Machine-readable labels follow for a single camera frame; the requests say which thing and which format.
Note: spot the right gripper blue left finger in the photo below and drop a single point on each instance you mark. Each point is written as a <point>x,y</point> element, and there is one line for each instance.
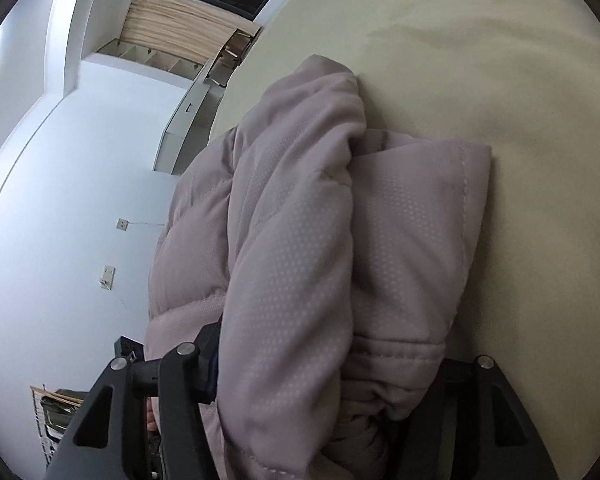
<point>107,437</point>

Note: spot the mauve hooded down coat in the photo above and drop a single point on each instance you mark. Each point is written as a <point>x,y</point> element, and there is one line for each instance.
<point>334,256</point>

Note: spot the wall light switch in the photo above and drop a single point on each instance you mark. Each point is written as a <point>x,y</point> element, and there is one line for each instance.
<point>106,280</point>

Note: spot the wall power socket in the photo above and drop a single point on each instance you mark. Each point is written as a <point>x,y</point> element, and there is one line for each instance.
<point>122,224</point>

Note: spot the white wall-mounted desk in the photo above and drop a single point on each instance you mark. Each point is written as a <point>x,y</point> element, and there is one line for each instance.
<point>188,131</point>

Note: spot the small folding table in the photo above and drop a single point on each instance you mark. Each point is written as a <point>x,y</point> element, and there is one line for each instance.
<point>229,57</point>

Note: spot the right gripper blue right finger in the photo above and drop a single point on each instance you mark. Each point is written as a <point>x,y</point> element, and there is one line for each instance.
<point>469,425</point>

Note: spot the left built-in shelf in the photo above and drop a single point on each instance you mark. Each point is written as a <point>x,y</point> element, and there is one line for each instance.
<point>151,57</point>

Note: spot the olive green bed sheet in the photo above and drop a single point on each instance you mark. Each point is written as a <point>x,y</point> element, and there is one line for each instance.
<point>524,77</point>

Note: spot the left beige curtain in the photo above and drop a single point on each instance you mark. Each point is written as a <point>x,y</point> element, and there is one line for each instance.
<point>189,29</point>

